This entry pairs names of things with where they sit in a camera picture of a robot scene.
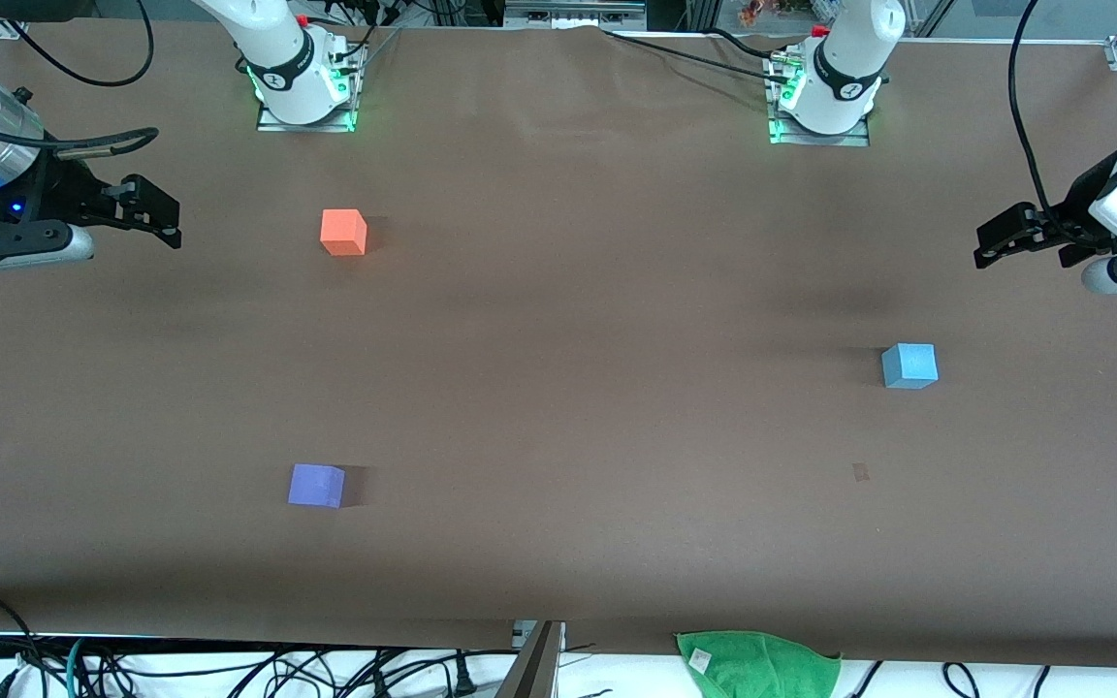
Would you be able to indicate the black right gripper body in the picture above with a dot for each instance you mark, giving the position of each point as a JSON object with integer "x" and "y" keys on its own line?
{"x": 62, "y": 191}

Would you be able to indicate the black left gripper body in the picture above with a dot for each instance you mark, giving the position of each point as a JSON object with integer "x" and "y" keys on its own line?
{"x": 1075, "y": 215}

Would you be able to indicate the blue foam block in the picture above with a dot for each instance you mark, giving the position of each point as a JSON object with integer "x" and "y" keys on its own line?
{"x": 909, "y": 366}

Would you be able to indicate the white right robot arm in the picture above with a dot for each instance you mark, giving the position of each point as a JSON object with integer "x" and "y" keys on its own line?
{"x": 287, "y": 68}

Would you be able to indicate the orange foam block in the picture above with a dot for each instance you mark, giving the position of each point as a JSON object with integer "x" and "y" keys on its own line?
{"x": 342, "y": 234}

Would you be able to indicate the purple foam block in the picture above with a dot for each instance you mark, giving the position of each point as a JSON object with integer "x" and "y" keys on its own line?
{"x": 315, "y": 486}

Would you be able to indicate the green cloth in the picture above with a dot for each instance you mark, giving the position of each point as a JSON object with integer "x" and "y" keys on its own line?
{"x": 762, "y": 667}

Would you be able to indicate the black power plug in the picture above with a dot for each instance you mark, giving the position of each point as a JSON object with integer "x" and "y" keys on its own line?
{"x": 464, "y": 679}

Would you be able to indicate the aluminium profile bar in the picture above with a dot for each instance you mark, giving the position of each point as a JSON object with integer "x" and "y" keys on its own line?
{"x": 534, "y": 669}

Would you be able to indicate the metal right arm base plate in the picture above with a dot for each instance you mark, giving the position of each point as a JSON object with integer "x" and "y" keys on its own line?
{"x": 272, "y": 124}

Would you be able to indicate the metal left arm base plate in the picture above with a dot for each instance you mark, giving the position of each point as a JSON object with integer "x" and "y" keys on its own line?
{"x": 854, "y": 139}

